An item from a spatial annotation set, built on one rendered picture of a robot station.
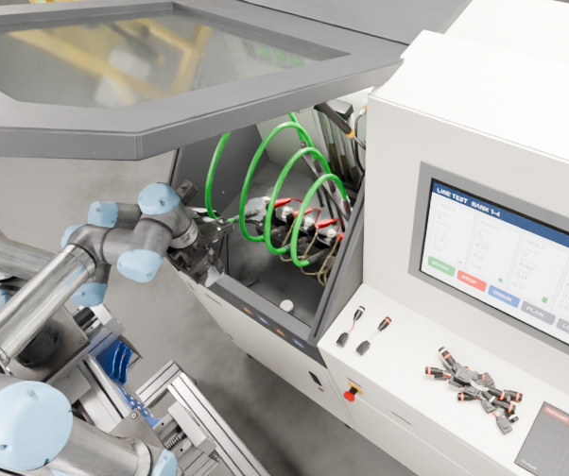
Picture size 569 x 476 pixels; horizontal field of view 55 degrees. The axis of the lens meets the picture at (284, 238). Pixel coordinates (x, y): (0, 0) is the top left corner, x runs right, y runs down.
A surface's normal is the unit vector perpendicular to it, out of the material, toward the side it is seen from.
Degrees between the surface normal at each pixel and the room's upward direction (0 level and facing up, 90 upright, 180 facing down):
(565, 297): 76
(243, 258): 0
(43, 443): 82
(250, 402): 0
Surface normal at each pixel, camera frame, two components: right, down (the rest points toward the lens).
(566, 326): -0.65, 0.58
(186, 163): 0.76, 0.41
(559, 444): -0.24, -0.54
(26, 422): 0.89, 0.04
